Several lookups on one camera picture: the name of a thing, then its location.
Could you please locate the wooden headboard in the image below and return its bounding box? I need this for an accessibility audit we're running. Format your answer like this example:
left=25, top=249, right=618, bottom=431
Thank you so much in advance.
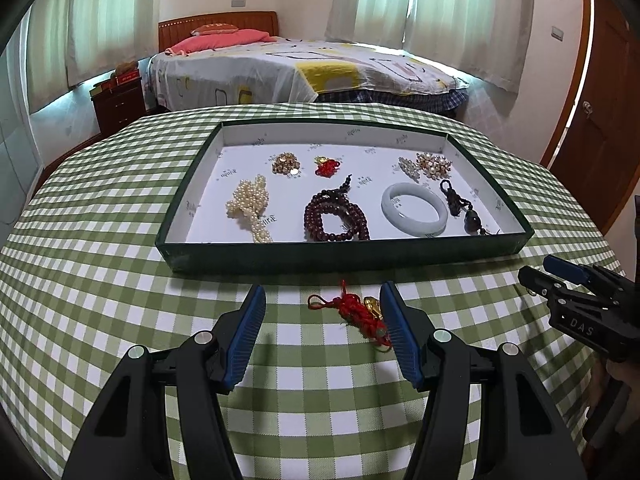
left=157, top=10, right=280, bottom=54

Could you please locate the red knot gold charm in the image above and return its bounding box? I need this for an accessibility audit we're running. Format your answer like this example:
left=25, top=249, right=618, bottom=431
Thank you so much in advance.
left=307, top=280, right=392, bottom=352

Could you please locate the pink pillow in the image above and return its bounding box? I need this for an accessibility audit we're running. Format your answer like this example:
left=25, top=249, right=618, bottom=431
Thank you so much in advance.
left=164, top=29, right=277, bottom=55

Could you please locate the pearl flower brooch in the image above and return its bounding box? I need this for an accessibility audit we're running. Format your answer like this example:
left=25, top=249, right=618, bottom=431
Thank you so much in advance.
left=416, top=153, right=451, bottom=180

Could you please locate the green white checkered tablecloth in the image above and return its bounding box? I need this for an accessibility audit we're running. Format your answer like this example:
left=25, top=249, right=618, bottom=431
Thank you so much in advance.
left=1, top=104, right=620, bottom=479

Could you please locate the brown wooden door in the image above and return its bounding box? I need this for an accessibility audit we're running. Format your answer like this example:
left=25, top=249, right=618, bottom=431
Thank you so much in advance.
left=550, top=0, right=639, bottom=233

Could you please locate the pale jade bangle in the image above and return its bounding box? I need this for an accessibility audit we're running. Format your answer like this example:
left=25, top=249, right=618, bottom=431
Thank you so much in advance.
left=381, top=182, right=449, bottom=237

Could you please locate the white curtain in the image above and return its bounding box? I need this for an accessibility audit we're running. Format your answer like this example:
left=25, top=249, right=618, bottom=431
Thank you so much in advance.
left=26, top=0, right=160, bottom=114
left=326, top=0, right=535, bottom=93

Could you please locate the dark wooden nightstand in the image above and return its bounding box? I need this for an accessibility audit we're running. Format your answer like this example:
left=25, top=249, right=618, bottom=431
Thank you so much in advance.
left=91, top=77, right=146, bottom=136

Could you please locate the dark green jewelry tray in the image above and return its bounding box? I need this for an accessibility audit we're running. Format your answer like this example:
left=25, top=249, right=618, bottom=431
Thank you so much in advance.
left=155, top=119, right=534, bottom=276

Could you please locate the small red tassel charm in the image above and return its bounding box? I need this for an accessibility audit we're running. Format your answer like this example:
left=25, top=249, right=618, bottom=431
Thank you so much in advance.
left=314, top=156, right=341, bottom=178

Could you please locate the rhinestone leaf brooch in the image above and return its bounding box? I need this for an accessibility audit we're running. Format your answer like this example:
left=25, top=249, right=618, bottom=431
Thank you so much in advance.
left=398, top=157, right=421, bottom=183

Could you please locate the left white curtain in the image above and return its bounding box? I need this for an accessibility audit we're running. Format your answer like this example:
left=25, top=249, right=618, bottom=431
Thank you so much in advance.
left=26, top=0, right=160, bottom=114

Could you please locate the right white curtain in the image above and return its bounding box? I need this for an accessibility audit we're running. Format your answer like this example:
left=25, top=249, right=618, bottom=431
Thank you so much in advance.
left=326, top=0, right=535, bottom=93

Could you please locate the dark red bead bracelet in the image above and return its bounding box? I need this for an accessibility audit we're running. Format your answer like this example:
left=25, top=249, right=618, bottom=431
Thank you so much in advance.
left=302, top=173, right=371, bottom=244

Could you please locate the black tassel pendant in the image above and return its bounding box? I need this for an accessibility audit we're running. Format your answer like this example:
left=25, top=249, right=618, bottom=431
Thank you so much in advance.
left=439, top=179, right=500, bottom=236

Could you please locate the rose gold chain bracelet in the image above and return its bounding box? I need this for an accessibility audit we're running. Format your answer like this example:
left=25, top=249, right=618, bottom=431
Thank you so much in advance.
left=271, top=150, right=303, bottom=177

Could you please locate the white pearl necklace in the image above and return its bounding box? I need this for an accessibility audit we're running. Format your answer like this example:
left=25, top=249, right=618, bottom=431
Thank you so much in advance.
left=226, top=173, right=274, bottom=245

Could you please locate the bed with patterned sheet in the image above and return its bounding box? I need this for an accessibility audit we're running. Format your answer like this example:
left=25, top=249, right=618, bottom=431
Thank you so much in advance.
left=144, top=38, right=469, bottom=116

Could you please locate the wall light switch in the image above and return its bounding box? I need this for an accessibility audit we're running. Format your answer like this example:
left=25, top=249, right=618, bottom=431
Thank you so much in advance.
left=551, top=26, right=564, bottom=41

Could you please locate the metal door knob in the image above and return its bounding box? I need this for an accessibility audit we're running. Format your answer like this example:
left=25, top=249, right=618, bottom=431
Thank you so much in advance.
left=582, top=101, right=593, bottom=118

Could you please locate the orange patterned cushion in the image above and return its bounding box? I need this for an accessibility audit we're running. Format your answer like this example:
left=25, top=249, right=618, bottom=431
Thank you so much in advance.
left=191, top=23, right=239, bottom=36

